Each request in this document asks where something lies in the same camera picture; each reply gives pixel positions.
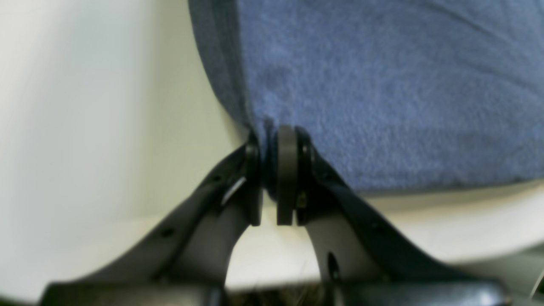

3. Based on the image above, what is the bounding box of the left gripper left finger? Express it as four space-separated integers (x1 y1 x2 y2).
39 141 263 306

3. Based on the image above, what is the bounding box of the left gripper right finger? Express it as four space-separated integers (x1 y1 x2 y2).
277 126 510 306

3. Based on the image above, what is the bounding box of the navy blue T-shirt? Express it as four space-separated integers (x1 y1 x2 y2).
189 0 544 194

